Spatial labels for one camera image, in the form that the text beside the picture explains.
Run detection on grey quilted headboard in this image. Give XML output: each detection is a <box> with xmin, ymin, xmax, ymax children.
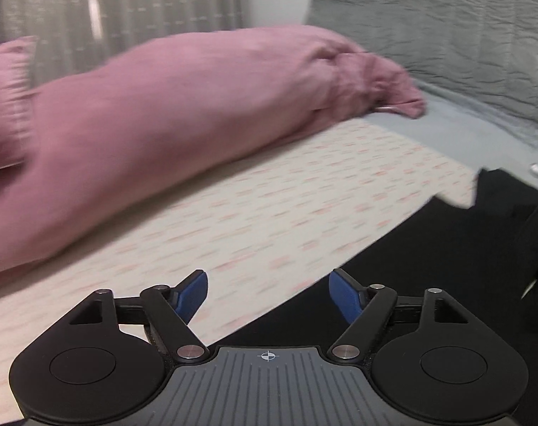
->
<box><xmin>303</xmin><ymin>0</ymin><xmax>538</xmax><ymax>145</ymax></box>

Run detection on grey patterned curtain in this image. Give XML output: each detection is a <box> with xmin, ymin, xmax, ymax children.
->
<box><xmin>0</xmin><ymin>0</ymin><xmax>248</xmax><ymax>92</ymax></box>

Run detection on pale grey-blue sheet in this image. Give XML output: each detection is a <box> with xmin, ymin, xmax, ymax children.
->
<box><xmin>366</xmin><ymin>77</ymin><xmax>538</xmax><ymax>198</ymax></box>

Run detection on floral white bed sheet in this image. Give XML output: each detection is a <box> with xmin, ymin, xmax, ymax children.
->
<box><xmin>0</xmin><ymin>118</ymin><xmax>480</xmax><ymax>426</ymax></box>

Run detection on small pink pillow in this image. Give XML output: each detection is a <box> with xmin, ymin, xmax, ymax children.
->
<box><xmin>0</xmin><ymin>35</ymin><xmax>40</xmax><ymax>175</ymax></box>

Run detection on black pants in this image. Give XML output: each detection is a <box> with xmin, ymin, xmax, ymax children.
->
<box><xmin>209</xmin><ymin>166</ymin><xmax>538</xmax><ymax>409</ymax></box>

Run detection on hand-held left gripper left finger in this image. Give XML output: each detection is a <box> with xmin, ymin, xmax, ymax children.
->
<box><xmin>68</xmin><ymin>269</ymin><xmax>210</xmax><ymax>363</ymax></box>

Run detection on long pink pillow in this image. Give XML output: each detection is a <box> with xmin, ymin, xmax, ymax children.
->
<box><xmin>0</xmin><ymin>24</ymin><xmax>428</xmax><ymax>278</ymax></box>

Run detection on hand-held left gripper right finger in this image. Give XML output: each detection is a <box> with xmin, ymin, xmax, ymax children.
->
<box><xmin>328</xmin><ymin>268</ymin><xmax>472</xmax><ymax>363</ymax></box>

